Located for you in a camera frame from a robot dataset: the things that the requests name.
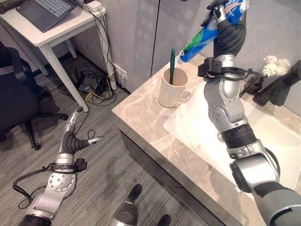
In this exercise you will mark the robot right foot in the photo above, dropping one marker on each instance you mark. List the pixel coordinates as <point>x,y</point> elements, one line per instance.
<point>164,220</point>

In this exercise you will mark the white desk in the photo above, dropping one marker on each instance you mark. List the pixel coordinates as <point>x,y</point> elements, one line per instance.
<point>50,35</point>

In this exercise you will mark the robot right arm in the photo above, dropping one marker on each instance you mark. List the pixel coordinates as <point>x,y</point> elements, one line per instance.
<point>242,131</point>

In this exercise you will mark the robot left leg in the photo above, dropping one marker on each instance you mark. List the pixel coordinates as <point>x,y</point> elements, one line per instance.
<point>127,209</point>

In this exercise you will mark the black office chair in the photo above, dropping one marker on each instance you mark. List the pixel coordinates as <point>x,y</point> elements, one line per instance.
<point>18,99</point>

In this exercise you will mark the white artificial flowers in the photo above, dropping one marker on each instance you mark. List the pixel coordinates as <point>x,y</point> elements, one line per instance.
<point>275,66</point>

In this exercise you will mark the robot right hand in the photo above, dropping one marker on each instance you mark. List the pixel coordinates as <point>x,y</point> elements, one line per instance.
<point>229,37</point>

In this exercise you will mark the green toothbrush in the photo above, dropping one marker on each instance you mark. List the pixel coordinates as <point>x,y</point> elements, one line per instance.
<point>172,66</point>

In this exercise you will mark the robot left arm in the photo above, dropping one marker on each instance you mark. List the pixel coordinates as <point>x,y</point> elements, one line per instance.
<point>50,188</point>

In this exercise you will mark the white sink basin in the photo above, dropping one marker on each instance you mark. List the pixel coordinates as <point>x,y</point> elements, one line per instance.
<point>232,131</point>

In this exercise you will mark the blue green toothpaste tube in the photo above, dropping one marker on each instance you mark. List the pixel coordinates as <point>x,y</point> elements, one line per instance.
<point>204,35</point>

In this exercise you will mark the white wall socket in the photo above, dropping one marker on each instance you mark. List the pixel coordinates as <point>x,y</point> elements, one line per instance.
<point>120,71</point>

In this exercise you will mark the black router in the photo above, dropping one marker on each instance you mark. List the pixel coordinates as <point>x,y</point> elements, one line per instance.
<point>90,84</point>

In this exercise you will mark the black faucet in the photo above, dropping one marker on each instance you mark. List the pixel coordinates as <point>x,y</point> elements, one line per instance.
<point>275,87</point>

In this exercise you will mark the white power strip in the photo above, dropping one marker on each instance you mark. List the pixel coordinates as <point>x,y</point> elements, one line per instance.
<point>92,5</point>

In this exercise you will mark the cream ceramic mug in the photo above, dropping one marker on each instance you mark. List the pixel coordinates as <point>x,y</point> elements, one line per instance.
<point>174,88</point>

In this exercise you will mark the grey laptop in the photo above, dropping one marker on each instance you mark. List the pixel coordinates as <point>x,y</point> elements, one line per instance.
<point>47,11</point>

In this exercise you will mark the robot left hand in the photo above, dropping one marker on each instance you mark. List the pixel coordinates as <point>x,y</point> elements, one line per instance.
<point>70,141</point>

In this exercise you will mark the marble vanity counter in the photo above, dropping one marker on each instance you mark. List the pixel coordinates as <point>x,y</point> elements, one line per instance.
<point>169,146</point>

